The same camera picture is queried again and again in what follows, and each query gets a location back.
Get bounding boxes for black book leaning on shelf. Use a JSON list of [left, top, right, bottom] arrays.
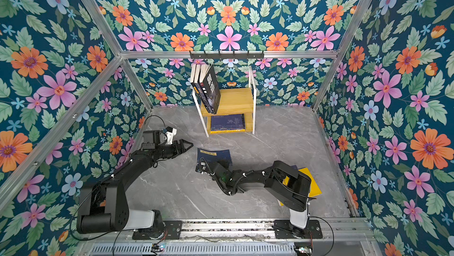
[[190, 64, 209, 111]]

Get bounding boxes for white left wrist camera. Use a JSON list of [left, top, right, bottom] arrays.
[[163, 126, 177, 145]]

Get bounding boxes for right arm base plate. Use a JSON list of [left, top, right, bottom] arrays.
[[272, 219, 323, 240]]

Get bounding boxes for yellow cartoon cover book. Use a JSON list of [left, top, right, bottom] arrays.
[[278, 167, 322, 206]]

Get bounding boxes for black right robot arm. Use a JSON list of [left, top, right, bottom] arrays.
[[196, 158, 312, 238]]

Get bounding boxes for black wolf cover book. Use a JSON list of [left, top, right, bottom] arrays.
[[198, 65, 221, 114]]

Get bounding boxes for aluminium mounting rail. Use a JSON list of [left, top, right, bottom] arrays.
[[81, 217, 376, 245]]

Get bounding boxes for navy book yellow label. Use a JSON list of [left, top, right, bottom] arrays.
[[210, 114, 245, 132], [197, 148, 233, 166]]

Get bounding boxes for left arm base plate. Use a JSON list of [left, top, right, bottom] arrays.
[[132, 221, 183, 240]]

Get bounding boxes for black hook rack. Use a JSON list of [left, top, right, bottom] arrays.
[[189, 51, 265, 61]]

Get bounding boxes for white wooden two-tier shelf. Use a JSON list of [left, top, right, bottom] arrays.
[[190, 67, 257, 137]]

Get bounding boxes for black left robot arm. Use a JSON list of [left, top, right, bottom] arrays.
[[76, 127, 193, 239]]

